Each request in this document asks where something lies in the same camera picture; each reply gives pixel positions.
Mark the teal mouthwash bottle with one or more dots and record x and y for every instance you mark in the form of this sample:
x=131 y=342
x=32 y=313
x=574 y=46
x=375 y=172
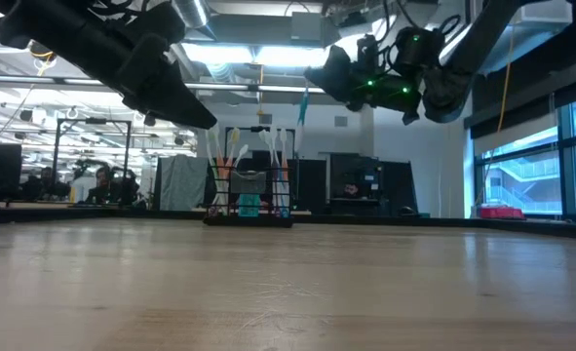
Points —
x=249 y=206

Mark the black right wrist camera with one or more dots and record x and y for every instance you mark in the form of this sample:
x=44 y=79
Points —
x=416 y=49

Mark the black window frame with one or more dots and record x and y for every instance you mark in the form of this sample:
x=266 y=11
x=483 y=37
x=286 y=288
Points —
x=564 y=185

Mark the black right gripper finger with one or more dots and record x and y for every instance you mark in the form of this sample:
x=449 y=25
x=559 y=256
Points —
x=334 y=73

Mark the grey wall vent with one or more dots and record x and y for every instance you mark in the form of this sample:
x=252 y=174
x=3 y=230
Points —
x=340 y=121
x=265 y=119

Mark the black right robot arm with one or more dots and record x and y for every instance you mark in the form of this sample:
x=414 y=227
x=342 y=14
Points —
x=482 y=34

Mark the black desk partition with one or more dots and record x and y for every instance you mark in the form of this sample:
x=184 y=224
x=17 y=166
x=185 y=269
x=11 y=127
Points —
x=399 y=187

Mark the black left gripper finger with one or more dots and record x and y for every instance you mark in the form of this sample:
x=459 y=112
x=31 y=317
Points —
x=190 y=100
x=170 y=114

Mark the black aluminium table frame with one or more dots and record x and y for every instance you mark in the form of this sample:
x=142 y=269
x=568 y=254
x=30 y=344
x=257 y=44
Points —
x=560 y=228

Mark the grey ceiling unit box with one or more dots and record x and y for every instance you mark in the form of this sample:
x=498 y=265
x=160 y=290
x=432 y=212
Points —
x=312 y=27

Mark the grey window roller blind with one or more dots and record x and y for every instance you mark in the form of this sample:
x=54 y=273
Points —
x=511 y=136

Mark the white ceiling unit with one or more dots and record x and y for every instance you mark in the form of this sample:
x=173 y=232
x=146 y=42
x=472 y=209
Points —
x=546 y=12

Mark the silver round ventilation duct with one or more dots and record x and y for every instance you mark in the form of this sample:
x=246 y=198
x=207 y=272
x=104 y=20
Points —
x=192 y=12

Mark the long ceiling light bar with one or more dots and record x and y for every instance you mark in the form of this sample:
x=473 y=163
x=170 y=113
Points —
x=229 y=87

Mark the black gantry frame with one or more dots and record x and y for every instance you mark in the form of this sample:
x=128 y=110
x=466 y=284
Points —
x=260 y=129
x=73 y=120

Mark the grey cloth cover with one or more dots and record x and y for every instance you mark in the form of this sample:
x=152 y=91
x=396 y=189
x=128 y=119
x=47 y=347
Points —
x=180 y=183

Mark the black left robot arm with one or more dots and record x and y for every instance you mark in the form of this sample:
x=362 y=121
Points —
x=34 y=22

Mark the red tray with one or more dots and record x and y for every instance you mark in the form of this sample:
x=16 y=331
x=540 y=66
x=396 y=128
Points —
x=502 y=213

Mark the black cabinet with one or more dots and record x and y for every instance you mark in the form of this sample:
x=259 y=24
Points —
x=312 y=187

